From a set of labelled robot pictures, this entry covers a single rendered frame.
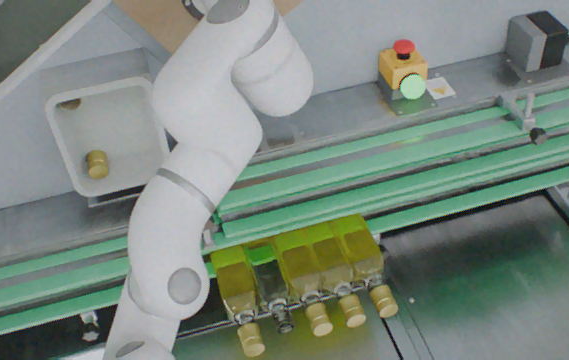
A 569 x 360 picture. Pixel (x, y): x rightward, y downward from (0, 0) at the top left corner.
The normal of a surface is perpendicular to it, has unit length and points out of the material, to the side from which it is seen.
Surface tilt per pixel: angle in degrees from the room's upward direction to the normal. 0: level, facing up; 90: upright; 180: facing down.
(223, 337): 90
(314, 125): 90
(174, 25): 0
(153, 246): 65
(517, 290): 90
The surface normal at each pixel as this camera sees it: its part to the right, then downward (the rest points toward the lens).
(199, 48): -0.35, -0.52
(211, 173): 0.47, 0.00
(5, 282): -0.07, -0.72
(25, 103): 0.28, 0.66
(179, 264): 0.59, -0.25
